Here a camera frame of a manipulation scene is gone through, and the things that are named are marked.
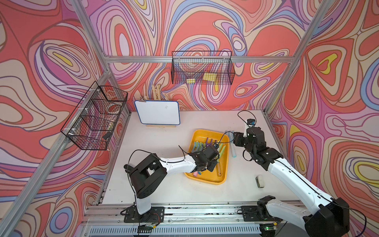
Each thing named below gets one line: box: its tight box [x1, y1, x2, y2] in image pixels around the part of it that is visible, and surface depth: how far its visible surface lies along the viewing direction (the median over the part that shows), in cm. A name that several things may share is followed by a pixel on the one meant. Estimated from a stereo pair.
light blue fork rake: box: [191, 140, 206, 153], surface depth 100 cm
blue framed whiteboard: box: [134, 100, 181, 125], surface depth 98 cm
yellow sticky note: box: [202, 72, 217, 82], surface depth 91 cm
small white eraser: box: [255, 174, 265, 189], surface depth 83 cm
